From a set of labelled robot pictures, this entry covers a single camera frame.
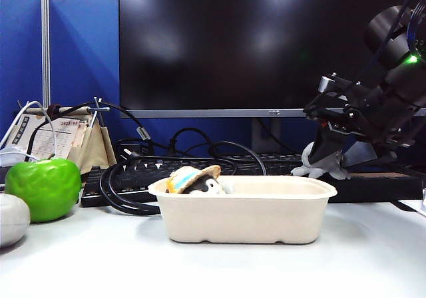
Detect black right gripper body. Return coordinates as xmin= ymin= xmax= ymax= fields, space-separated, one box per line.
xmin=303 ymin=81 xmax=420 ymax=148

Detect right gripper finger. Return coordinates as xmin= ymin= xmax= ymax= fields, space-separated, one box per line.
xmin=308 ymin=126 xmax=343 ymax=166
xmin=341 ymin=140 xmax=379 ymax=170

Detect grey plush octopus keychain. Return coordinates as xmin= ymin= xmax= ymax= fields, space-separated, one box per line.
xmin=290 ymin=141 xmax=351 ymax=181

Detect cream paper lunch box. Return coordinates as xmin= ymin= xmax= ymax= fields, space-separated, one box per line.
xmin=148 ymin=175 xmax=338 ymax=245

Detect black wood-top power strip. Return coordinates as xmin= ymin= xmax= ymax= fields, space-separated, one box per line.
xmin=319 ymin=171 xmax=423 ymax=203

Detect grey monitor stand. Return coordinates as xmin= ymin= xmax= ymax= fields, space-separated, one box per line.
xmin=252 ymin=117 xmax=282 ymax=154

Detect penguin plush with straw hat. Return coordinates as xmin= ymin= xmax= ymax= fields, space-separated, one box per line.
xmin=165 ymin=164 xmax=234 ymax=196

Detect silver-bezel AOC monitor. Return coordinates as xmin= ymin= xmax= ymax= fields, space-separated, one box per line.
xmin=118 ymin=0 xmax=426 ymax=118

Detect black mechanical keyboard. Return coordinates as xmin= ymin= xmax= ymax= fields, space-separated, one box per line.
xmin=81 ymin=153 xmax=307 ymax=208

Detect desk calendar stand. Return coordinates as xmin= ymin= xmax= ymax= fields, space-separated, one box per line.
xmin=13 ymin=106 xmax=117 ymax=176

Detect metal rod clip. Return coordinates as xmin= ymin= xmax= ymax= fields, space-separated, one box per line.
xmin=87 ymin=96 xmax=110 ymax=129

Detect paper desk calendar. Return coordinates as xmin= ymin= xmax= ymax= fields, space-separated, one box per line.
xmin=9 ymin=113 xmax=89 ymax=161

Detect green toy apple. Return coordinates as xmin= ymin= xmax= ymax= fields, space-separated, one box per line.
xmin=4 ymin=158 xmax=83 ymax=224

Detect blue side partition panel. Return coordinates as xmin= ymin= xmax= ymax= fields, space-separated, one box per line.
xmin=0 ymin=0 xmax=43 ymax=139

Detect white rounded plastic object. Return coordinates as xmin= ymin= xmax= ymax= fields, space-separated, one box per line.
xmin=0 ymin=193 xmax=31 ymax=248

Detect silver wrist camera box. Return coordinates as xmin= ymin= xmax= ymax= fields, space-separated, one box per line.
xmin=318 ymin=74 xmax=349 ymax=94

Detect thin black looped cables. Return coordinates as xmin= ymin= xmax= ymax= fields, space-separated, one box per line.
xmin=166 ymin=127 xmax=267 ymax=176

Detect black cable with grey connector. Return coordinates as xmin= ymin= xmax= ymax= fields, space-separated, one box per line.
xmin=25 ymin=101 xmax=156 ymax=161

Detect thick black power cable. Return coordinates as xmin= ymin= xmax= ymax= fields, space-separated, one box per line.
xmin=99 ymin=154 xmax=239 ymax=216

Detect white cable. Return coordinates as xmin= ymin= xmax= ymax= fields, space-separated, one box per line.
xmin=0 ymin=100 xmax=56 ymax=161

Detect aluminium partition frame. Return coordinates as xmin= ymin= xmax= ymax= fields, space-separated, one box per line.
xmin=19 ymin=0 xmax=120 ymax=108

